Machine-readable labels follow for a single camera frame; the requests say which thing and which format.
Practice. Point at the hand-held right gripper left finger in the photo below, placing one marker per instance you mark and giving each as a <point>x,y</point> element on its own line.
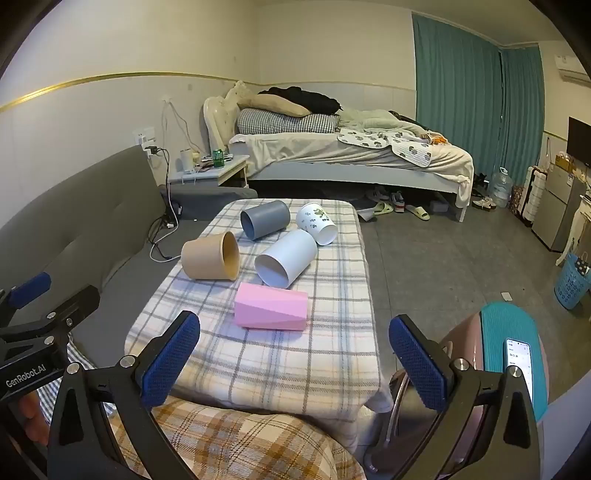
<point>170,362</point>

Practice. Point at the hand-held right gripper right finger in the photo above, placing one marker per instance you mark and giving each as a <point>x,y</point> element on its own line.
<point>418,364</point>

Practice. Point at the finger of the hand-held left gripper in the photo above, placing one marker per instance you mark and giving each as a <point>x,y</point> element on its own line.
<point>69,307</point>
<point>30,287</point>

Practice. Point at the tan cup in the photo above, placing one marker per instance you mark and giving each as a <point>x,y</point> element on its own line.
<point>203,258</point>

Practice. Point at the pink faceted cup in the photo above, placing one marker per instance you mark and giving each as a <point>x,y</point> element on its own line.
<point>270,307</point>

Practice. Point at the plain white cup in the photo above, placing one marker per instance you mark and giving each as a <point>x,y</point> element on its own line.
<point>291,254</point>

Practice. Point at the white cup with green print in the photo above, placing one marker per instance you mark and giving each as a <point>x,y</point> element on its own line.
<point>318,227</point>

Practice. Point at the grey cup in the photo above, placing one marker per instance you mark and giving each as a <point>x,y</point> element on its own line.
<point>270,217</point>

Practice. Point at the person's left hand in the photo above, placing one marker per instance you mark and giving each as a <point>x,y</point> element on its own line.
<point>34,415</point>

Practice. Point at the grey sofa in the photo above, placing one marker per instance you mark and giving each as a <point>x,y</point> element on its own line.
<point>78,221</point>

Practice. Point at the teal and pink stool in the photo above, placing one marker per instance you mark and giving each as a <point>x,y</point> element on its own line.
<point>496,332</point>

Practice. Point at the plaid cloth covered table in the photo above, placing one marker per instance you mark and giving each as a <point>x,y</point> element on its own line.
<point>258,364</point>

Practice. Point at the smartphone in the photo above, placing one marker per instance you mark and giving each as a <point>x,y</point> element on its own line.
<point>521,364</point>

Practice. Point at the person's plaid trouser leg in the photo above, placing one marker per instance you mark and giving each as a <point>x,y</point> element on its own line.
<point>249,443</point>

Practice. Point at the pale green slipper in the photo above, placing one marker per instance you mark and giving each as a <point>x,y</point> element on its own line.
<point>418,212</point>
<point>382,208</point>

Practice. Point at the grey sneakers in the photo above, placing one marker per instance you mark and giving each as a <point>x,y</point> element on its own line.
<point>398,201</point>

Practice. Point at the blue laundry basket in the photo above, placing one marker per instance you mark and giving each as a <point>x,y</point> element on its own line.
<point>570,288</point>

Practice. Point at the white sneakers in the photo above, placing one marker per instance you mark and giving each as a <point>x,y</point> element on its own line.
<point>483,203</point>

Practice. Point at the white cylindrical container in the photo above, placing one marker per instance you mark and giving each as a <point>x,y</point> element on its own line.
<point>186,160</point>

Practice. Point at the clear water jug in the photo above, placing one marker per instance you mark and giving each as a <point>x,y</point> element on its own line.
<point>501,189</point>

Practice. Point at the white bedside table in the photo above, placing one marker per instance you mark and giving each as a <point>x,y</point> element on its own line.
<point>217,173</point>

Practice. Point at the white ornate table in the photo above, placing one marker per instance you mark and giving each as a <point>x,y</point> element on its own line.
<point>572,230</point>

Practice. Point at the grey cabinet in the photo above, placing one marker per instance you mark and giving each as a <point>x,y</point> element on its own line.
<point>556,212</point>

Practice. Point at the green can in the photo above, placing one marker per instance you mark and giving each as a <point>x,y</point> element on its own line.
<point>218,158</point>

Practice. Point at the printed blanket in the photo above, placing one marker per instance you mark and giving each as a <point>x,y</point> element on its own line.
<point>392,143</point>

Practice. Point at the bed with beige sheet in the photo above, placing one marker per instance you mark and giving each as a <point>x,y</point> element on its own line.
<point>323,154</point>

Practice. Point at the cream tufted headboard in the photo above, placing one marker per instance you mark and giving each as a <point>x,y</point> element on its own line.
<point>217,120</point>

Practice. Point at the pale green quilt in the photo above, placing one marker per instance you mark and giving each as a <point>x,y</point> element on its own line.
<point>369,117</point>

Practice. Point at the checked pillow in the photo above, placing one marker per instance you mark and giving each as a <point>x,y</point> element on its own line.
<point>281,122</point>

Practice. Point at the teal curtain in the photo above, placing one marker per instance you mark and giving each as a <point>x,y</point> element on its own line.
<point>457,92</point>

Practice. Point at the black television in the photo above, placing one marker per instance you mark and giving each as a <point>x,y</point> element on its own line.
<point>579,141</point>

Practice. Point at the beige pillow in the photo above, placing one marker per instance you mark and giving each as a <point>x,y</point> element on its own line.
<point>272,105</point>

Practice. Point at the black clothing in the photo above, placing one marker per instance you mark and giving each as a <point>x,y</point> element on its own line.
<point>309,99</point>

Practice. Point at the white air conditioner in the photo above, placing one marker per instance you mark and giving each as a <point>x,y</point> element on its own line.
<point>572,69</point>

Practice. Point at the wall socket with plugs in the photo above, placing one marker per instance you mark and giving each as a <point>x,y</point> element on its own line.
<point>147,140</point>

